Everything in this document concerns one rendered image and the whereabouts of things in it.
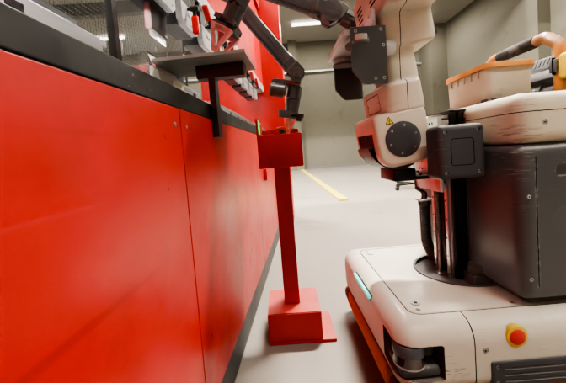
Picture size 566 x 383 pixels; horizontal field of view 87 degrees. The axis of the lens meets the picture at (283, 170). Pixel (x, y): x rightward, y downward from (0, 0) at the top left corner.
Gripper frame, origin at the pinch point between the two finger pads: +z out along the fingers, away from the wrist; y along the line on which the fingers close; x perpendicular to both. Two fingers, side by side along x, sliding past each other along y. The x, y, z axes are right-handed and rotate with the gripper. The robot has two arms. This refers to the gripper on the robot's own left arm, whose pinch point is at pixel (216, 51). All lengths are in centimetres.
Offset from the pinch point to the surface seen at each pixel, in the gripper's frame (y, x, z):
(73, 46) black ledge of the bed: 56, 6, 17
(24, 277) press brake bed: 65, 19, 38
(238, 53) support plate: 9.1, 9.5, -0.3
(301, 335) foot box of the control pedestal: -16, 65, 78
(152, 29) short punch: 4.8, -18.1, 2.8
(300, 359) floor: -8, 66, 81
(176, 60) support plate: 9.0, -5.8, 8.4
